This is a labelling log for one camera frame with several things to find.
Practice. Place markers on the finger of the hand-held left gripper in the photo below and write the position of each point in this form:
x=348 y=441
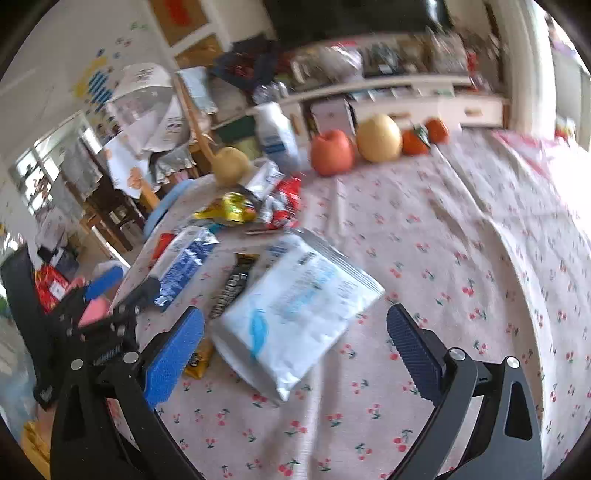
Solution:
x=104 y=281
x=138 y=295

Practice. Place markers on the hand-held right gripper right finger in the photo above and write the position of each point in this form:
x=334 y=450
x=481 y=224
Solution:
x=415 y=355

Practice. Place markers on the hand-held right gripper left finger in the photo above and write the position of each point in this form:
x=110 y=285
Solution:
x=175 y=355

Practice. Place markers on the pink plastic bucket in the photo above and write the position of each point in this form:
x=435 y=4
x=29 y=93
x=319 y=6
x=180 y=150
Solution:
x=92 y=314

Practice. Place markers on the large white packet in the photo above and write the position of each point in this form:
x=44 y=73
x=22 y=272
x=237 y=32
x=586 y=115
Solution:
x=295 y=314

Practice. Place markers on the yellow flat packet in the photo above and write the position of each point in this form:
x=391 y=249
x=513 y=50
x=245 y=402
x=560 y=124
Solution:
x=198 y=362

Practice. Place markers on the red gift box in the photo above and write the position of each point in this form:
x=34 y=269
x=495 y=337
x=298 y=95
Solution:
x=48 y=286

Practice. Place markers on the small red packet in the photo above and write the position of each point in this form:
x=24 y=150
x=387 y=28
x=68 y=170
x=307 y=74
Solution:
x=161 y=244

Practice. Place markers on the silver blue packet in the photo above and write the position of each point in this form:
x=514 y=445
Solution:
x=184 y=263

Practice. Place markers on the dark wooden chair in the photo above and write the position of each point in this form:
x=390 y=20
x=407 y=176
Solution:
x=108 y=207

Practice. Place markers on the black snack bar wrapper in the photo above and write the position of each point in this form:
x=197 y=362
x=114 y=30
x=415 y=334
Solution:
x=231 y=286

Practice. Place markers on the white orange print tablecloth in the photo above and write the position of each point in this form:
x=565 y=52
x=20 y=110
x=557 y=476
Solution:
x=122 y=159

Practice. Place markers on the yellow crumpled wrapper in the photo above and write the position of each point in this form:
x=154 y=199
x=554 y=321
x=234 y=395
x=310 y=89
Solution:
x=231 y=210

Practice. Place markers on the grey lace seat cushion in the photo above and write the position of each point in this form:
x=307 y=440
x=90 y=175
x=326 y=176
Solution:
x=173 y=161

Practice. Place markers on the small yellow pear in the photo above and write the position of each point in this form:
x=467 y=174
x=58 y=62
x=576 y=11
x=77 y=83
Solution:
x=231 y=166

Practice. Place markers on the red snack wrapper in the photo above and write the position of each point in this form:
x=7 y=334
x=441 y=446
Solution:
x=286 y=203

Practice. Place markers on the light wooden chair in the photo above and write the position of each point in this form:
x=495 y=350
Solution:
x=196 y=127

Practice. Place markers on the green waste bin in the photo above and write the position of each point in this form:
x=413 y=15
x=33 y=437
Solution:
x=248 y=146

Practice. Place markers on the white mesh food cover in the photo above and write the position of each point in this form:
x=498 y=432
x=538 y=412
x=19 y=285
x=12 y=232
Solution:
x=138 y=87

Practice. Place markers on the white blue plastic bottle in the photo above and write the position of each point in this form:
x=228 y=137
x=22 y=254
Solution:
x=277 y=136

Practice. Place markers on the orange persimmon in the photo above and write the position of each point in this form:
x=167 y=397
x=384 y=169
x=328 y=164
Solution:
x=414 y=142
x=436 y=130

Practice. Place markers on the red apple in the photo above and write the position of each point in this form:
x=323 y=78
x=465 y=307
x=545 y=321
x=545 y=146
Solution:
x=332 y=152

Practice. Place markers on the large yellow pomelo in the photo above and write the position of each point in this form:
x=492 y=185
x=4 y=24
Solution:
x=378 y=138

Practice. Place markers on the pink storage box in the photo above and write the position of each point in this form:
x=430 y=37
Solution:
x=330 y=117

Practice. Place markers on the dark clothes bag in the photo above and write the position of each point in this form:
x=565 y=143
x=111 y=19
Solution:
x=244 y=64

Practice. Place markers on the white television cabinet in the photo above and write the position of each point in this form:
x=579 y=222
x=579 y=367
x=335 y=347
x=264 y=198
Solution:
x=397 y=94

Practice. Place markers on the black television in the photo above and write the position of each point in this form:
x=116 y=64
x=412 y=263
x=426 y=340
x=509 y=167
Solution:
x=355 y=18

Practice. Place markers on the blue striped wall sticker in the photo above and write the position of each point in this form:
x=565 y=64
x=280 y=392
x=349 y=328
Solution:
x=99 y=85

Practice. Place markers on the golden wall picture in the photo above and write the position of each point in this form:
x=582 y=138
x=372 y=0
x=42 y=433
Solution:
x=203 y=50

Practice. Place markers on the red wall picture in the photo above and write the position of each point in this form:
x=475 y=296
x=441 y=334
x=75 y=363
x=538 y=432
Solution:
x=180 y=14

